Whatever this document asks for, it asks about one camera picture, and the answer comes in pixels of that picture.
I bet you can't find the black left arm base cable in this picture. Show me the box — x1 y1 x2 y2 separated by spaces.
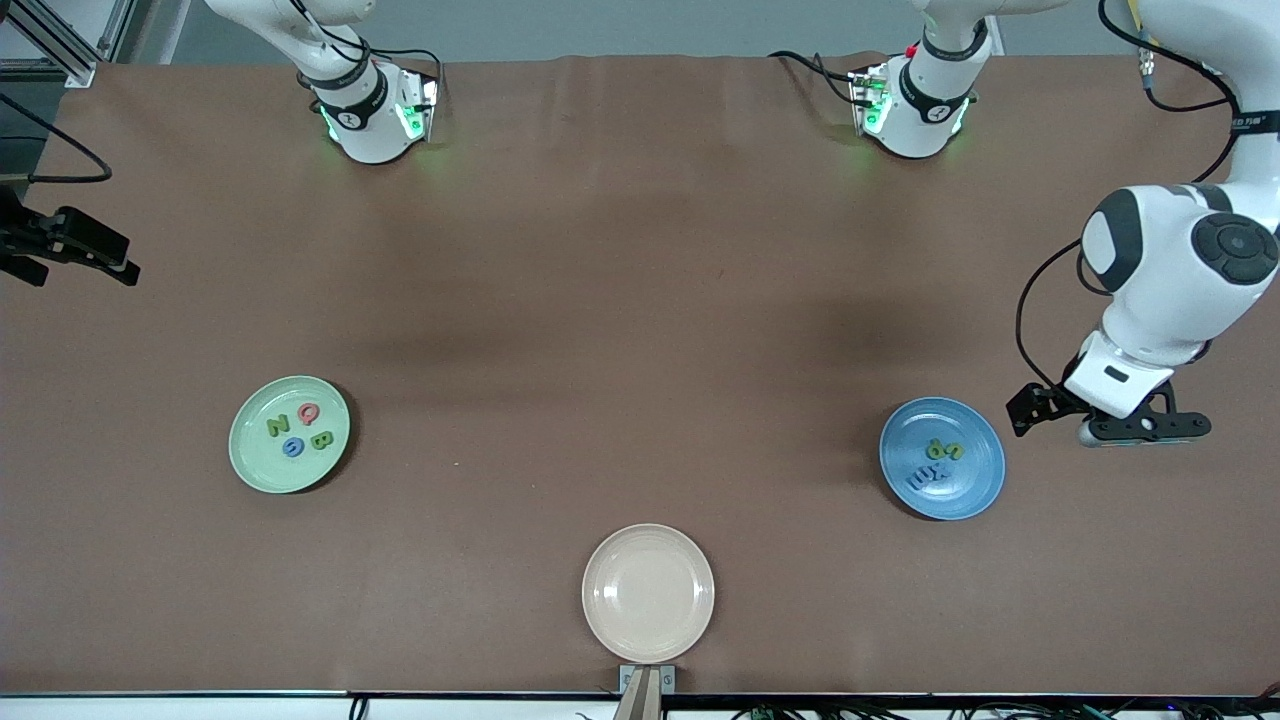
768 50 863 106

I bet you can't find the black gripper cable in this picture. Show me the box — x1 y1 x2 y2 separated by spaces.
0 92 114 184
1015 0 1243 391

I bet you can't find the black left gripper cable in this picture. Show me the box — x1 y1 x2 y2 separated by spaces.
1015 0 1243 391

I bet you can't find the black right arm base cable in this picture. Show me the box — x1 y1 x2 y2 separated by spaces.
285 0 444 111

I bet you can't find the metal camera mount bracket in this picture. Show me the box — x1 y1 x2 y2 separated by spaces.
612 664 677 720

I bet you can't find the white table edge rail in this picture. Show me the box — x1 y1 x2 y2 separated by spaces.
0 692 1280 720

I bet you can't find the brown table mat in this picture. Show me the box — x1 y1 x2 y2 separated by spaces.
0 52 1280 697

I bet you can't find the black arm base cable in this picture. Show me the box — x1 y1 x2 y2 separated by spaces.
768 50 863 106
285 0 444 111

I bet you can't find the blue plate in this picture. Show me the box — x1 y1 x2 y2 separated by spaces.
879 396 1007 522

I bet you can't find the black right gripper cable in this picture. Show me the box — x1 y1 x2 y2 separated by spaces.
0 92 114 184

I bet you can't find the aluminium frame profile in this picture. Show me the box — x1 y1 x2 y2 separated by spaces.
0 0 136 89

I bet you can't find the light green plate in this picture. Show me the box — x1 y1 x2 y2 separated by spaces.
228 375 352 495

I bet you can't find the beige plate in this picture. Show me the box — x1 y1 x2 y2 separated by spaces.
581 523 717 665

